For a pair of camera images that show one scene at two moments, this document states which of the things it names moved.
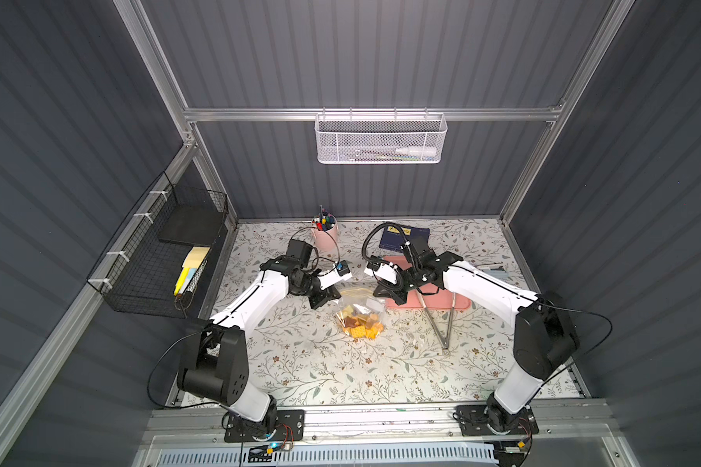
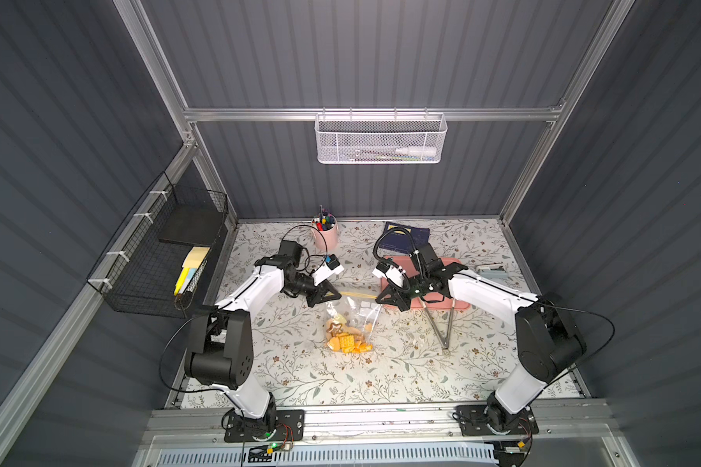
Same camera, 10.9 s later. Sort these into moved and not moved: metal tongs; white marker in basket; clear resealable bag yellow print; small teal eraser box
Moved: clear resealable bag yellow print
Not moved: metal tongs; white marker in basket; small teal eraser box
